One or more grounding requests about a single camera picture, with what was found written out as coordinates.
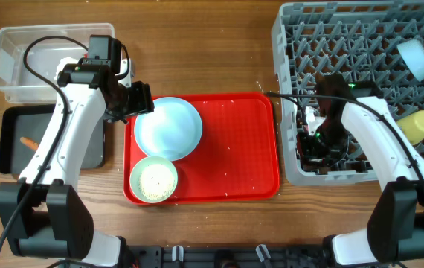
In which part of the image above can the black plastic tray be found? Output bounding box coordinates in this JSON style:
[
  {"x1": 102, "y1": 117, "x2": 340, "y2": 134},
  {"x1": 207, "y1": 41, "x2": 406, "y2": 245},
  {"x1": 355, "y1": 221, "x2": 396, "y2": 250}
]
[{"x1": 0, "y1": 104, "x2": 105, "y2": 175}]

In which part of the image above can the orange carrot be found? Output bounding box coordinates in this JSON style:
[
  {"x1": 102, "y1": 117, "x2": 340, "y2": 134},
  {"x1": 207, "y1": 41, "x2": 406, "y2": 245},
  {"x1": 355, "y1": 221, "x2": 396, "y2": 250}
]
[{"x1": 19, "y1": 137, "x2": 39, "y2": 151}]

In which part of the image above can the green bowl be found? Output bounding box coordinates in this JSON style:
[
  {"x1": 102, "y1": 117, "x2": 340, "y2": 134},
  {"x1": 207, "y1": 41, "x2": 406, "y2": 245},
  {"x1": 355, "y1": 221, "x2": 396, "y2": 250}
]
[{"x1": 129, "y1": 156, "x2": 179, "y2": 204}]

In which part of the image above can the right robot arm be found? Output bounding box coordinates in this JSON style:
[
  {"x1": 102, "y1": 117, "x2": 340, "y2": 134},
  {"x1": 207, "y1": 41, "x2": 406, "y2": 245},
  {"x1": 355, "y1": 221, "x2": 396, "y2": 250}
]
[{"x1": 298, "y1": 74, "x2": 424, "y2": 267}]

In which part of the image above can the white tissue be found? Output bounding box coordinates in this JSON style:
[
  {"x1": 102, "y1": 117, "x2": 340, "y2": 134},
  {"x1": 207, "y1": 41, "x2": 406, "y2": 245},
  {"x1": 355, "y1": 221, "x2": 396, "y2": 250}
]
[{"x1": 54, "y1": 57, "x2": 79, "y2": 80}]

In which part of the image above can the light blue bowl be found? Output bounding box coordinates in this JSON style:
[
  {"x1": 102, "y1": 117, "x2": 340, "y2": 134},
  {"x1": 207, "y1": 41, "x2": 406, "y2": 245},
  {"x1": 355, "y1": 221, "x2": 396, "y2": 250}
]
[{"x1": 397, "y1": 39, "x2": 424, "y2": 82}]

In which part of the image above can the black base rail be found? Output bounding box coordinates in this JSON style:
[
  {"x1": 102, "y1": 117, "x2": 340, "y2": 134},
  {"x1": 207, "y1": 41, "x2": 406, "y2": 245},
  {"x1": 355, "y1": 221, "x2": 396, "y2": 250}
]
[{"x1": 58, "y1": 243, "x2": 388, "y2": 268}]

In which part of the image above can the grey dishwasher rack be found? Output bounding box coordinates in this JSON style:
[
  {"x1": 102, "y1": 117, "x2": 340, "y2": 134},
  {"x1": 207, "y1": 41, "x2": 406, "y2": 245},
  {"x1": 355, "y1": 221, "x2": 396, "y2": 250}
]
[{"x1": 272, "y1": 1, "x2": 424, "y2": 185}]

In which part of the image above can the light blue plate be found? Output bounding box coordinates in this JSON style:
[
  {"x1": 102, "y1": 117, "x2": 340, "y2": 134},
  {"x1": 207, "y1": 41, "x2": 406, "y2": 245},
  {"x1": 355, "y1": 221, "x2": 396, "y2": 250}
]
[{"x1": 134, "y1": 97, "x2": 203, "y2": 162}]

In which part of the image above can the white rice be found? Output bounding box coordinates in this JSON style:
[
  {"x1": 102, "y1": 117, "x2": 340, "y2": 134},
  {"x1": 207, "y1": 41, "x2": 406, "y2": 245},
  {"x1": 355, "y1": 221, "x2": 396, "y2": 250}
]
[{"x1": 138, "y1": 164, "x2": 176, "y2": 201}]

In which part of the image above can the clear plastic bin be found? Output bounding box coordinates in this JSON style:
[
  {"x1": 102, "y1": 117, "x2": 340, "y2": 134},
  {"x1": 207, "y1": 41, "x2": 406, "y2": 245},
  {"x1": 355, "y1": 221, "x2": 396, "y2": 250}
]
[{"x1": 0, "y1": 23, "x2": 115, "y2": 103}]

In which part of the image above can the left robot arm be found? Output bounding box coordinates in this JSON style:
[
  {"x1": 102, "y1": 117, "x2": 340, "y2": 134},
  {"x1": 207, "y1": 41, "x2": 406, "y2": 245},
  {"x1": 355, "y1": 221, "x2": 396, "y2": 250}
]
[{"x1": 0, "y1": 35, "x2": 154, "y2": 267}]

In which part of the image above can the red serving tray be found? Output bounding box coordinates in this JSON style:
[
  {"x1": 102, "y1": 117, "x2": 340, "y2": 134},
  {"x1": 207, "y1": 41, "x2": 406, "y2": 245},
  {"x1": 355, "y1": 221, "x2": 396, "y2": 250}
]
[{"x1": 122, "y1": 92, "x2": 282, "y2": 206}]

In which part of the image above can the yellow plastic cup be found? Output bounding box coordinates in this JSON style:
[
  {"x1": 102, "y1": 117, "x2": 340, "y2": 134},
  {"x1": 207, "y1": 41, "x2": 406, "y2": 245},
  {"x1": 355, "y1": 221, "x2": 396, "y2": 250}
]
[{"x1": 397, "y1": 110, "x2": 424, "y2": 145}]

